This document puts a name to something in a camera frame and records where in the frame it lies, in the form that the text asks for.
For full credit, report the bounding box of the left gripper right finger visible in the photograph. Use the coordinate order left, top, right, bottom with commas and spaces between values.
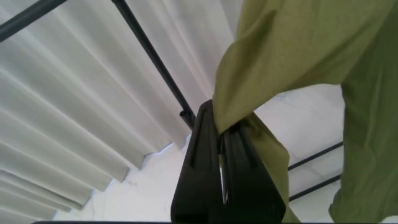
223, 123, 287, 223

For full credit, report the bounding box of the green long-sleeved shirt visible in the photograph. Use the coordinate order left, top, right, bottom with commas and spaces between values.
212, 0, 398, 223

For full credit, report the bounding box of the black clothes rack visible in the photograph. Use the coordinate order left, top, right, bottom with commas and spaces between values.
0, 0, 345, 202

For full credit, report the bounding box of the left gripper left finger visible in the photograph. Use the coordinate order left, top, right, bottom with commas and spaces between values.
170, 99, 226, 223

